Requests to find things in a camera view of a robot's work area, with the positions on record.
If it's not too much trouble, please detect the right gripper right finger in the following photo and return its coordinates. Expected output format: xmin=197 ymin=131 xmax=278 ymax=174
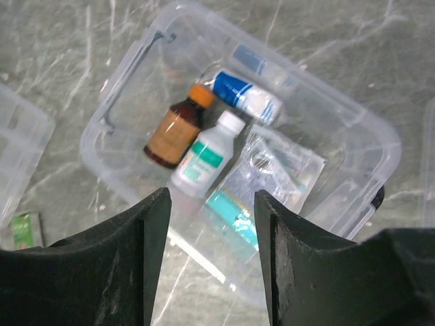
xmin=254 ymin=190 xmax=434 ymax=325

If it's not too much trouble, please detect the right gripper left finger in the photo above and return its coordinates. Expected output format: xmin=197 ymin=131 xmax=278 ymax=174
xmin=1 ymin=187 xmax=172 ymax=325

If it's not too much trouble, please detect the green small sachet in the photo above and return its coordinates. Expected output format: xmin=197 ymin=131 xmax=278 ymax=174
xmin=10 ymin=212 xmax=44 ymax=251

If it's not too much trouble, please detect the white bottle green label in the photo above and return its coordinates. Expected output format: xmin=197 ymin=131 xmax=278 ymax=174
xmin=171 ymin=110 xmax=245 ymax=198

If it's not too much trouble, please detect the brown bottle orange cap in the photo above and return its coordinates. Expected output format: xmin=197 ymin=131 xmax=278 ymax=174
xmin=143 ymin=84 xmax=214 ymax=169

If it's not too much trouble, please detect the clear compartment tray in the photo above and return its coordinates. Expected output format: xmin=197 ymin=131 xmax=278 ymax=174
xmin=1 ymin=84 xmax=55 ymax=229

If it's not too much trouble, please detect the clear plastic medicine box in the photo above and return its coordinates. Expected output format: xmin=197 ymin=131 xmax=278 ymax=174
xmin=80 ymin=1 xmax=401 ymax=308

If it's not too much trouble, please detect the clear box lid black handle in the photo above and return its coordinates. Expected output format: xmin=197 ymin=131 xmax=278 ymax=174
xmin=419 ymin=98 xmax=434 ymax=228

